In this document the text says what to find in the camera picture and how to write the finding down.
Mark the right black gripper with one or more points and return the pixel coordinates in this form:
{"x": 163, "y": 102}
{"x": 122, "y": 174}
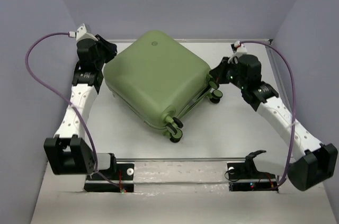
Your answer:
{"x": 217, "y": 73}

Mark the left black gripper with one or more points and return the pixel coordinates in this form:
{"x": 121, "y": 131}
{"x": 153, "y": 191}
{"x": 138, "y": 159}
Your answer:
{"x": 110, "y": 48}

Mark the green hard-shell suitcase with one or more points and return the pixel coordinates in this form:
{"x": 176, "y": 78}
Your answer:
{"x": 160, "y": 80}

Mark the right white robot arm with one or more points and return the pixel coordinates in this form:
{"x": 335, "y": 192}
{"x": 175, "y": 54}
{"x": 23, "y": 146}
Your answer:
{"x": 309, "y": 161}

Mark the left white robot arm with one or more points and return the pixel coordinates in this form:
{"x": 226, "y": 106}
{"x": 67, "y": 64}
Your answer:
{"x": 71, "y": 150}

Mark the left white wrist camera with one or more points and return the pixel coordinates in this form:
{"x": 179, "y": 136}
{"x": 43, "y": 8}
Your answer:
{"x": 83, "y": 32}

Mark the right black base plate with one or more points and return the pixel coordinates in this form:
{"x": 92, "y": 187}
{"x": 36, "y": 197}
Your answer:
{"x": 244, "y": 177}

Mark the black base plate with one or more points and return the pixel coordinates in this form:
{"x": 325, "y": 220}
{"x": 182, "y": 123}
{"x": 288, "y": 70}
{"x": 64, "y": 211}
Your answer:
{"x": 244, "y": 177}
{"x": 120, "y": 182}

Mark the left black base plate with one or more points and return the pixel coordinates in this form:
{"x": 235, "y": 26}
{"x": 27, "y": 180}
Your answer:
{"x": 120, "y": 182}

